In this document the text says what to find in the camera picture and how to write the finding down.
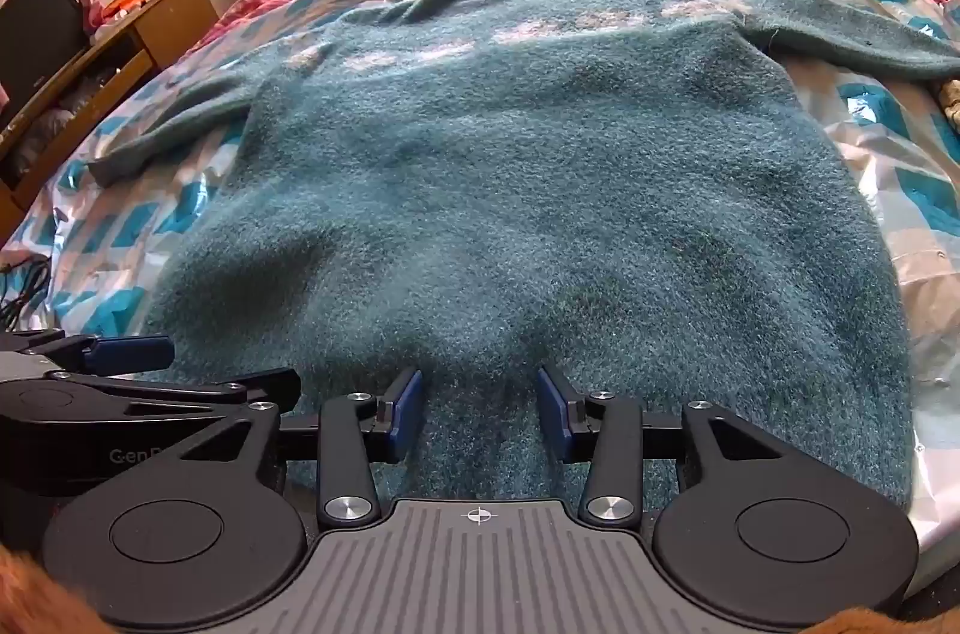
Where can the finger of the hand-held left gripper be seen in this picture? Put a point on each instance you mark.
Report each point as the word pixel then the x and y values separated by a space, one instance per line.
pixel 187 395
pixel 131 354

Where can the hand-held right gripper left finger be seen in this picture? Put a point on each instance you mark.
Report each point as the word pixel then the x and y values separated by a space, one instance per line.
pixel 405 415

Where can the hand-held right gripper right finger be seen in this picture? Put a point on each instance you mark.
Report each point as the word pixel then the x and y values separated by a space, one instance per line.
pixel 551 410

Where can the teal knit sweater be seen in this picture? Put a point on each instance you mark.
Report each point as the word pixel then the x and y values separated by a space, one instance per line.
pixel 487 191

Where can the person's right forearm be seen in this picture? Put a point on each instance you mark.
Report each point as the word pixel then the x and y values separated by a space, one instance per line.
pixel 892 625

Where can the person's left forearm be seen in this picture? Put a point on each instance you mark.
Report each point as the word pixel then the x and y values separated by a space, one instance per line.
pixel 30 596

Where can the clothes in desk shelf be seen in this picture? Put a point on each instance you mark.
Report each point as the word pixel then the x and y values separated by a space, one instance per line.
pixel 71 113

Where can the black monitor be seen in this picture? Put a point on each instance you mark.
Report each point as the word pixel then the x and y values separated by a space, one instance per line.
pixel 37 34

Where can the wooden desk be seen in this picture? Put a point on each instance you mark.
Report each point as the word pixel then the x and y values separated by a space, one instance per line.
pixel 169 15

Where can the orange object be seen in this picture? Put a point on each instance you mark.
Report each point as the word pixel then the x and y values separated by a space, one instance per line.
pixel 126 2

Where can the blue checked plastic sheet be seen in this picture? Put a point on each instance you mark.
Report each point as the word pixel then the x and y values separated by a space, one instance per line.
pixel 885 169

